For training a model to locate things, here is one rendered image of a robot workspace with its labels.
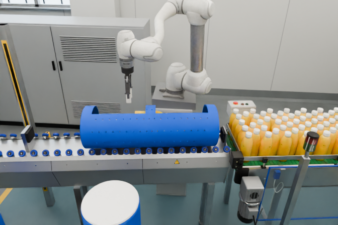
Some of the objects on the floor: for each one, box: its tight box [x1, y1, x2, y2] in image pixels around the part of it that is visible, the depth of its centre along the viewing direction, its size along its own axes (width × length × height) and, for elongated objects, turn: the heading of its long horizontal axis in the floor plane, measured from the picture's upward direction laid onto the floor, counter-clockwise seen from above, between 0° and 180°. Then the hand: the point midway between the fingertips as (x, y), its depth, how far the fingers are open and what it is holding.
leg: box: [203, 183, 215, 225], centre depth 209 cm, size 6×6×63 cm
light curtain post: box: [0, 24, 55, 206], centre depth 213 cm, size 6×6×170 cm
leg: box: [199, 183, 207, 225], centre depth 221 cm, size 6×6×63 cm
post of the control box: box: [223, 165, 234, 203], centre depth 234 cm, size 4×4×100 cm
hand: (129, 96), depth 166 cm, fingers open, 6 cm apart
